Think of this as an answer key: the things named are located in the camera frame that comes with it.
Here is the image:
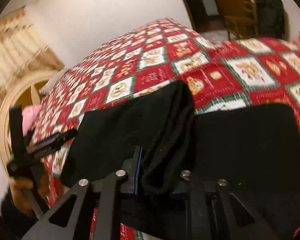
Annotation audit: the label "black pants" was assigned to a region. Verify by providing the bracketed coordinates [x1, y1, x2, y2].
[61, 80, 300, 239]

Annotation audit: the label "left hand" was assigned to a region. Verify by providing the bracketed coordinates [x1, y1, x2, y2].
[9, 163, 50, 217]

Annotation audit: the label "cream wooden headboard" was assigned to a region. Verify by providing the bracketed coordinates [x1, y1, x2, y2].
[0, 70, 57, 167]

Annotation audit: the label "pink pillow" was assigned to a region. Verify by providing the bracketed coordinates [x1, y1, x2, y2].
[22, 105, 42, 136]

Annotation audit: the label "grey striped pillow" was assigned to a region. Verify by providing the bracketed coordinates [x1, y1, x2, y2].
[39, 68, 68, 95]

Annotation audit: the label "beige curtain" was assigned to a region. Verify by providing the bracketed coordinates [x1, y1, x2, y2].
[0, 8, 64, 107]

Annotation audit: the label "red patchwork bedspread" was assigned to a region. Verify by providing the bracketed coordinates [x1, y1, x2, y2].
[32, 18, 300, 239]

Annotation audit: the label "wooden chair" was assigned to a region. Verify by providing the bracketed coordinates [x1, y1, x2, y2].
[225, 0, 258, 41]

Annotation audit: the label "black backpack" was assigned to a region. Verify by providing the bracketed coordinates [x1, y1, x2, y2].
[256, 0, 285, 39]

